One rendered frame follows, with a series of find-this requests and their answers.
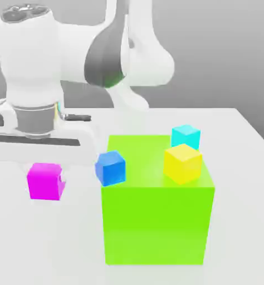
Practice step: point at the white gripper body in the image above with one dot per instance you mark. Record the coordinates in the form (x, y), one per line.
(40, 153)

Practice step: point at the small magenta cube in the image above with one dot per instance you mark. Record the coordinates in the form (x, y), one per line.
(44, 181)

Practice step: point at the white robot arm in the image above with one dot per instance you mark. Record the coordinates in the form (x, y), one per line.
(31, 55)

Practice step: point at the small blue cube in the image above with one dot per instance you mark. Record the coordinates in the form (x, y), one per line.
(113, 170)

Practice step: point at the small yellow cube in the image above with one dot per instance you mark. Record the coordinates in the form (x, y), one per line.
(182, 165)

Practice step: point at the small cyan cube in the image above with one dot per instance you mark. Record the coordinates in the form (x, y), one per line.
(185, 134)

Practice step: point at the large green box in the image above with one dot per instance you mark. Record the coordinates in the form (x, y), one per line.
(154, 222)

